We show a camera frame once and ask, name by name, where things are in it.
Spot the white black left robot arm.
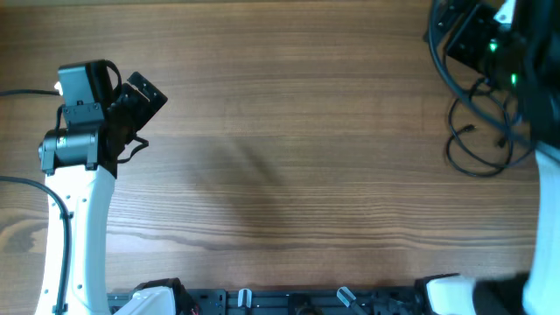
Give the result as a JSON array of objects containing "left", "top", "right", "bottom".
[{"left": 35, "top": 59, "right": 168, "bottom": 314}]

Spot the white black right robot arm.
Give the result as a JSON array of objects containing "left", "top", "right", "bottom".
[{"left": 417, "top": 0, "right": 559, "bottom": 314}]

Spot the black thin usb cable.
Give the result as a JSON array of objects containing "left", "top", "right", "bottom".
[{"left": 467, "top": 77, "right": 537, "bottom": 170}]

